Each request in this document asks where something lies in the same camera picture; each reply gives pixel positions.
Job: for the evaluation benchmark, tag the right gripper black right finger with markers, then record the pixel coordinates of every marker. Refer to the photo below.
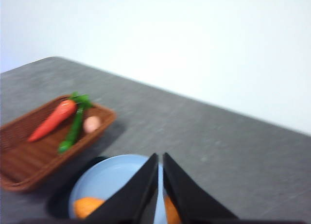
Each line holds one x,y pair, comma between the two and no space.
187,197

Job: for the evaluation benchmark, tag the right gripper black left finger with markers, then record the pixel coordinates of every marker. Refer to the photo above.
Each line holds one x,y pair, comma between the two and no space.
133,199

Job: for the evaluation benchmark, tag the blue round plate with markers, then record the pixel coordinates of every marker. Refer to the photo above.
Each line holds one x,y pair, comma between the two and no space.
109,175

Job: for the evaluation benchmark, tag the yellow-orange toy corn cob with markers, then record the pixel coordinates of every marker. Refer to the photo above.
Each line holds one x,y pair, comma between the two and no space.
87,207

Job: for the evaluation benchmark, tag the brown wicker basket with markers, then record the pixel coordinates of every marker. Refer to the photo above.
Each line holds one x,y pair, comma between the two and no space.
29,160

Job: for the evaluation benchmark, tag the light brown egg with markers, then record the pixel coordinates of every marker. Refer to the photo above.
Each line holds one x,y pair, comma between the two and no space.
91,124

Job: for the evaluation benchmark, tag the green toy leafy vegetable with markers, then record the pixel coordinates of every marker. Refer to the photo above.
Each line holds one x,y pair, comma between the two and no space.
73,131

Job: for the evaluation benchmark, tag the orange toy carrot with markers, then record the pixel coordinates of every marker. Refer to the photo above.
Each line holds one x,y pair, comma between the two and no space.
53,119

